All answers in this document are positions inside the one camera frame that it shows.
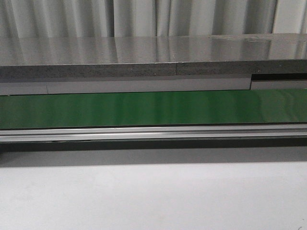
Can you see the grey stone slab table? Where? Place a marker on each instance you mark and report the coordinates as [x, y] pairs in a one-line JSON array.
[[65, 58]]

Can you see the aluminium conveyor front rail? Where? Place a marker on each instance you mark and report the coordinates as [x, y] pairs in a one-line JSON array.
[[153, 132]]

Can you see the green conveyor belt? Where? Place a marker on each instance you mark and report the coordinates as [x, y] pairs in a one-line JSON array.
[[153, 108]]

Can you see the grey conveyor rear rail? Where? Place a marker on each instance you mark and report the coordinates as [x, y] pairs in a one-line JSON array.
[[213, 82]]

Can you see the white pleated curtain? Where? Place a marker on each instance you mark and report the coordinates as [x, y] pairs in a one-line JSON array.
[[121, 18]]

